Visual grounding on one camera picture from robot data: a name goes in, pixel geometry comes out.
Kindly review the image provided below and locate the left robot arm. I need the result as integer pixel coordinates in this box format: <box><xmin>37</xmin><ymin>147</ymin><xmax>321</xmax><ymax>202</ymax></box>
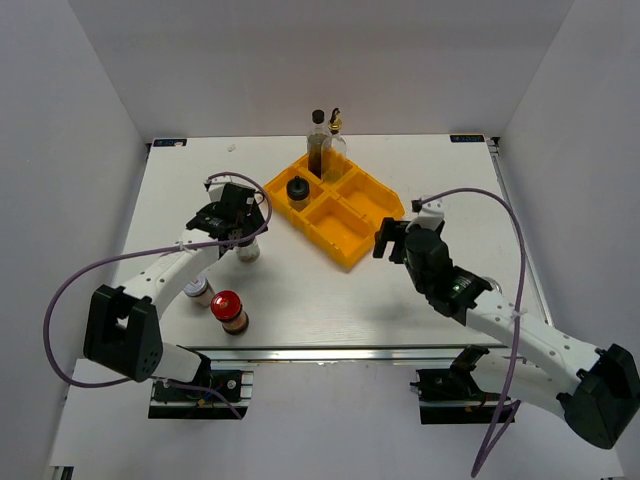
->
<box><xmin>83</xmin><ymin>181</ymin><xmax>266</xmax><ymax>399</ymax></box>

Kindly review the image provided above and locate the clear glass jar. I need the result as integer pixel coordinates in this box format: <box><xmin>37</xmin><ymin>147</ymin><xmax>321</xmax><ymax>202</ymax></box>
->
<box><xmin>485</xmin><ymin>277</ymin><xmax>503</xmax><ymax>293</ymax></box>

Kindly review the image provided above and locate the xdof label sticker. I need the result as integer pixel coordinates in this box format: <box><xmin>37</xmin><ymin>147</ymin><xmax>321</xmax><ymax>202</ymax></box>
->
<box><xmin>449</xmin><ymin>134</ymin><xmax>485</xmax><ymax>143</ymax></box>
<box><xmin>152</xmin><ymin>138</ymin><xmax>187</xmax><ymax>148</ymax></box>

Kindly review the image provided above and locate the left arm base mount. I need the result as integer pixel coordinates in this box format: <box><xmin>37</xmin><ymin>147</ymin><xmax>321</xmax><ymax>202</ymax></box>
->
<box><xmin>147</xmin><ymin>369</ymin><xmax>254</xmax><ymax>420</ymax></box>

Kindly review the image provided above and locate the black-cap white spice jar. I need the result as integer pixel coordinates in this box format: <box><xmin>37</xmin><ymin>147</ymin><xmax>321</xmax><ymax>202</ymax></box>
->
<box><xmin>286</xmin><ymin>176</ymin><xmax>311</xmax><ymax>212</ymax></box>

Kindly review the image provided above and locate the dark sauce bottle black cap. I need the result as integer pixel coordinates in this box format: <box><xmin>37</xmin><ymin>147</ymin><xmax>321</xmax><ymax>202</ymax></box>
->
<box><xmin>307</xmin><ymin>109</ymin><xmax>329</xmax><ymax>178</ymax></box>

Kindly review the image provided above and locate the clear oil bottle gold spout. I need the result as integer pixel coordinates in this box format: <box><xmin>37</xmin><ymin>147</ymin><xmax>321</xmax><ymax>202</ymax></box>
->
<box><xmin>321</xmin><ymin>107</ymin><xmax>347</xmax><ymax>184</ymax></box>

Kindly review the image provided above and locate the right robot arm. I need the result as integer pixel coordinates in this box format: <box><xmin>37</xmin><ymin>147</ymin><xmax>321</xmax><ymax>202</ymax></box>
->
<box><xmin>373</xmin><ymin>217</ymin><xmax>639</xmax><ymax>449</ymax></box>

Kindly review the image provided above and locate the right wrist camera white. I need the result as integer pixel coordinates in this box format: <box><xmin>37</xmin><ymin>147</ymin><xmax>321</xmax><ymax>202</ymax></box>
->
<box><xmin>407</xmin><ymin>196</ymin><xmax>444</xmax><ymax>231</ymax></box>

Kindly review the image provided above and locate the yellow four-compartment bin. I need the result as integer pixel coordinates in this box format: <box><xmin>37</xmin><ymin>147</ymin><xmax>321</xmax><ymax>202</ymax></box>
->
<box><xmin>264</xmin><ymin>155</ymin><xmax>405</xmax><ymax>271</ymax></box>

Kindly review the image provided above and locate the left xdof label sticker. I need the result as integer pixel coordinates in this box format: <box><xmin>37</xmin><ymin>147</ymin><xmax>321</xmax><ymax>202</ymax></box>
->
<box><xmin>152</xmin><ymin>138</ymin><xmax>187</xmax><ymax>148</ymax></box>

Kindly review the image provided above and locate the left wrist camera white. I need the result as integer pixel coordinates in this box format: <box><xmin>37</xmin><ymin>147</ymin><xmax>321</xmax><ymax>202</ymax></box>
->
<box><xmin>204</xmin><ymin>175</ymin><xmax>232</xmax><ymax>202</ymax></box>

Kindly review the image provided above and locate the right xdof label sticker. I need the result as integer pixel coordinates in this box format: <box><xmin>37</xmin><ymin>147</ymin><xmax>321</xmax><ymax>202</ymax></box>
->
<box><xmin>449</xmin><ymin>134</ymin><xmax>485</xmax><ymax>143</ymax></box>

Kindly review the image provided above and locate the red-lid spice jar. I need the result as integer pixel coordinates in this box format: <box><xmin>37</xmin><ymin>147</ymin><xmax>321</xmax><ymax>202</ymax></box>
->
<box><xmin>210</xmin><ymin>290</ymin><xmax>249</xmax><ymax>335</ymax></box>

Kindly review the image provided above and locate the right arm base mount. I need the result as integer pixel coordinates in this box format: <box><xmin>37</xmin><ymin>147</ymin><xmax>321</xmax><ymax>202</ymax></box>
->
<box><xmin>409</xmin><ymin>345</ymin><xmax>501</xmax><ymax>425</ymax></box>

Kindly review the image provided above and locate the grey-lid small spice jar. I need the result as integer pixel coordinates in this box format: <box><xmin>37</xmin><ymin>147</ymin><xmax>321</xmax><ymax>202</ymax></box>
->
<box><xmin>183</xmin><ymin>273</ymin><xmax>215</xmax><ymax>308</ymax></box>

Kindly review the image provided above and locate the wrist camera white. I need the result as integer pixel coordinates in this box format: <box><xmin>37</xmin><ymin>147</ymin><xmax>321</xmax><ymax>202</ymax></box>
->
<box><xmin>407</xmin><ymin>196</ymin><xmax>444</xmax><ymax>231</ymax></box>
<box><xmin>204</xmin><ymin>175</ymin><xmax>232</xmax><ymax>202</ymax></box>

